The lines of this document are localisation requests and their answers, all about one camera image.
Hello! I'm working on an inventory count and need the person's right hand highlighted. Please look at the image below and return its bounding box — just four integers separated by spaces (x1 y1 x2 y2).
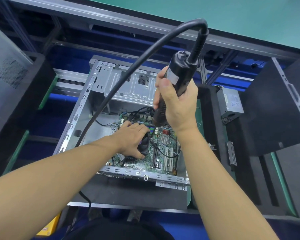
153 67 199 133

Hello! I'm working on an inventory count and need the person's left hand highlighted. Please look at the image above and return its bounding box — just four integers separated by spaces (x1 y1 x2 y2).
114 121 151 160

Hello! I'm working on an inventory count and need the black cooler fan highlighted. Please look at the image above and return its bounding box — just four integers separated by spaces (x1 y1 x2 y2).
137 131 152 158

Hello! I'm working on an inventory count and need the black electric screwdriver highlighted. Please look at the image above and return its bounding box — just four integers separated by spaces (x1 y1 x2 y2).
152 51 196 128

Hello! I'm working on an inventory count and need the person's right forearm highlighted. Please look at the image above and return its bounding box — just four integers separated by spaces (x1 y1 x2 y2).
176 124 280 240

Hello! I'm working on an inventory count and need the person's left forearm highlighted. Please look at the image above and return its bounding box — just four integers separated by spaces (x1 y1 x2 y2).
0 136 120 240

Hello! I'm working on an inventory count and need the green motherboard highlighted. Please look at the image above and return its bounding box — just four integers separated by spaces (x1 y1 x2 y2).
106 111 182 176

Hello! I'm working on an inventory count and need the open grey computer case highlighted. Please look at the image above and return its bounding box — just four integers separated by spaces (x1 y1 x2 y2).
52 55 190 191

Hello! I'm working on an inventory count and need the grey power supply unit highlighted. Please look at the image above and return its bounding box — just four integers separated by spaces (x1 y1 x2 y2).
216 85 245 125

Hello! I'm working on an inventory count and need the person's black shirt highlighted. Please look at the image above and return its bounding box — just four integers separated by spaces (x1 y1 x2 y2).
65 218 176 240

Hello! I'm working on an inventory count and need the black plastic latch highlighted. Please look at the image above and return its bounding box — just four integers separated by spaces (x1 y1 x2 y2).
227 141 238 166

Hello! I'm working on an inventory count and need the black computer case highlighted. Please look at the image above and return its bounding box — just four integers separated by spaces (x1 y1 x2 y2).
240 51 300 156

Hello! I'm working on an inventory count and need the yellow box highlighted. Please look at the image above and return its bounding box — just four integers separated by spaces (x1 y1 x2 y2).
36 212 62 237

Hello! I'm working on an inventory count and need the grey perforated computer case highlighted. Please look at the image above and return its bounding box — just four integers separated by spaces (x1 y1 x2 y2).
0 21 34 126

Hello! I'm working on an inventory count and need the black screwdriver power cable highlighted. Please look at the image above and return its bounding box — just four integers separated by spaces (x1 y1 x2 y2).
74 18 210 223

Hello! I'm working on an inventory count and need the aluminium conveyor frame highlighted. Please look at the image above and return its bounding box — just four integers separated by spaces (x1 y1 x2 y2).
0 0 300 103

